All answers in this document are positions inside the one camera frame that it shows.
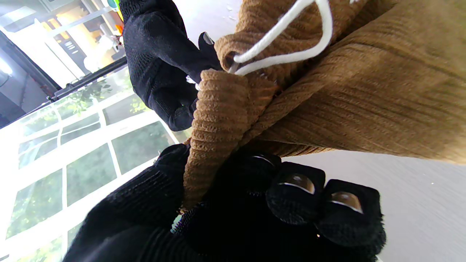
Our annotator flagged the black metal stand pole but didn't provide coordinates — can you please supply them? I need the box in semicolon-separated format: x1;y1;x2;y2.
47;56;129;102

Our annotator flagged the printed garden room backdrop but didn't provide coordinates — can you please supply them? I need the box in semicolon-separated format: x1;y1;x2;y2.
0;67;193;262

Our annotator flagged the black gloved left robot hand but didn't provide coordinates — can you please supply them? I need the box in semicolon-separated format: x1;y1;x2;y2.
62;144;387;262

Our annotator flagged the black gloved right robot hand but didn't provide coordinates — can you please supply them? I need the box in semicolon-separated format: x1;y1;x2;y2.
118;0;223;132

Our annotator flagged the brown corduroy drawstring bag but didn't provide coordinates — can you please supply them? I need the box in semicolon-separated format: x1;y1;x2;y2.
180;0;466;214

